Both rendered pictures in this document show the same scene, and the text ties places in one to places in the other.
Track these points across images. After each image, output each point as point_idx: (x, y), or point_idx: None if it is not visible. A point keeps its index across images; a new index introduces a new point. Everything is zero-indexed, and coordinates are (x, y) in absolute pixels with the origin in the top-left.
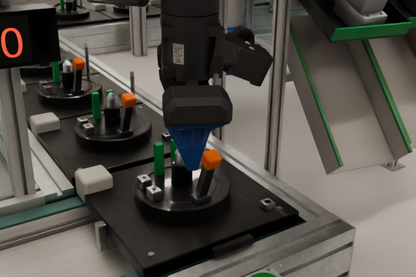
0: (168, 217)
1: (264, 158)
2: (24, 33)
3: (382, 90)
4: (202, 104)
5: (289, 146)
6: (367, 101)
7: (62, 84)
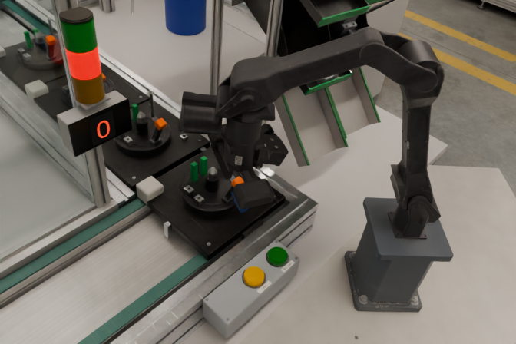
0: (210, 214)
1: None
2: (110, 121)
3: (330, 106)
4: (260, 197)
5: None
6: (320, 110)
7: None
